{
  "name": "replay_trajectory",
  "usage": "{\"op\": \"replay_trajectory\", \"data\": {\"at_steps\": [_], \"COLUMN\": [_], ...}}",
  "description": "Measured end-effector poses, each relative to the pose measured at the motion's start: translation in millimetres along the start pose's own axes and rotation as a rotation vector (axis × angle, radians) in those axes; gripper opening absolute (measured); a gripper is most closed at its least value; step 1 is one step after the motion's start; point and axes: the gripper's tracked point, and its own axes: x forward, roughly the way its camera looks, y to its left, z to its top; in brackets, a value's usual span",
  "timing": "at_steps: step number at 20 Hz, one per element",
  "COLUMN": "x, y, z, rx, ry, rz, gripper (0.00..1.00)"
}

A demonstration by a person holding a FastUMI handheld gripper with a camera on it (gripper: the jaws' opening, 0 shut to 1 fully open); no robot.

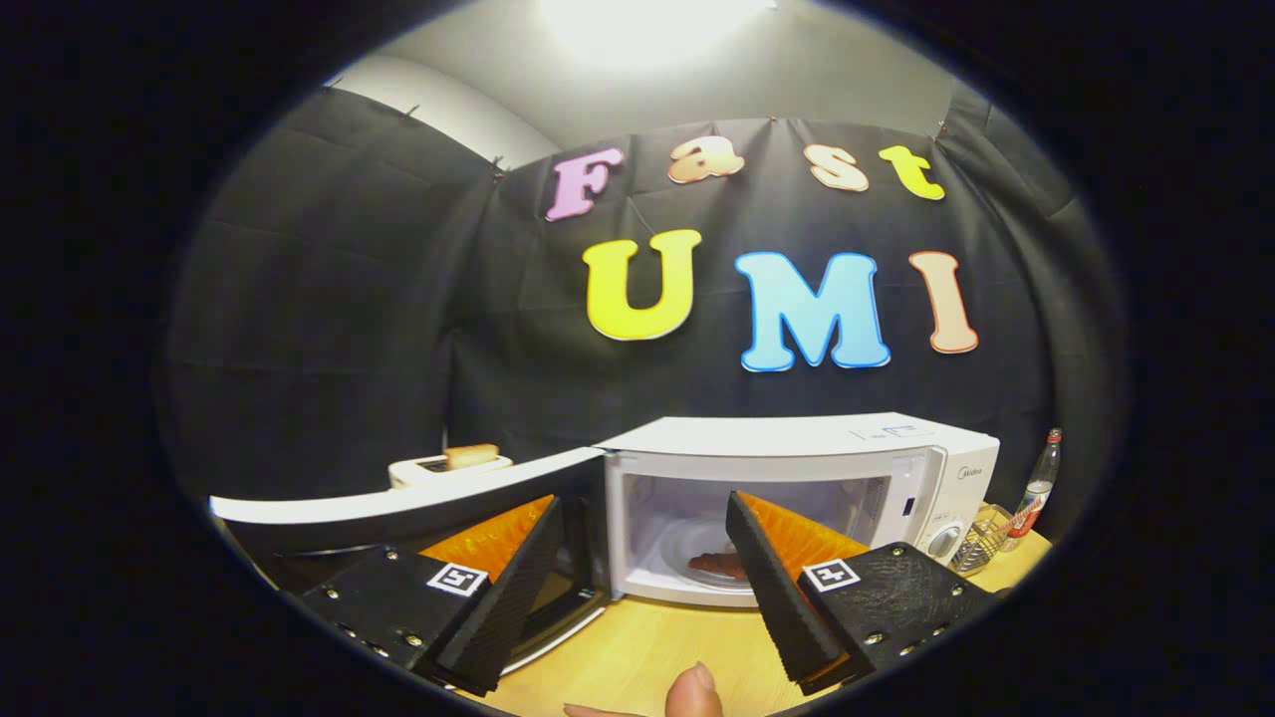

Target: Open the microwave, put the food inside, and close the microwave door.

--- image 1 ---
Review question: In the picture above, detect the white toaster oven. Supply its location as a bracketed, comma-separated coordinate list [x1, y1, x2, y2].
[209, 412, 1001, 688]

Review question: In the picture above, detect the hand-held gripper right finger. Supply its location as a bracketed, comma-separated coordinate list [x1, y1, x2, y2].
[724, 490, 997, 698]

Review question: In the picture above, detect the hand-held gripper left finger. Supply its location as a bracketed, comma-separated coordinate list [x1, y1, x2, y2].
[299, 495, 564, 698]

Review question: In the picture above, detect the clear bottle with red label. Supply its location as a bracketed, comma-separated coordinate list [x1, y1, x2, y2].
[1001, 428, 1064, 552]

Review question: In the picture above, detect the brown fried meat piece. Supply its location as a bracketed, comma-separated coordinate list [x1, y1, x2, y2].
[687, 551, 748, 582]

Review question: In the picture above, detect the cream white toaster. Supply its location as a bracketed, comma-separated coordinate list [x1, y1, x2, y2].
[387, 453, 514, 491]

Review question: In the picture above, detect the wire mesh utensil holder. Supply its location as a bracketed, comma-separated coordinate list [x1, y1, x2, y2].
[948, 503, 1017, 577]

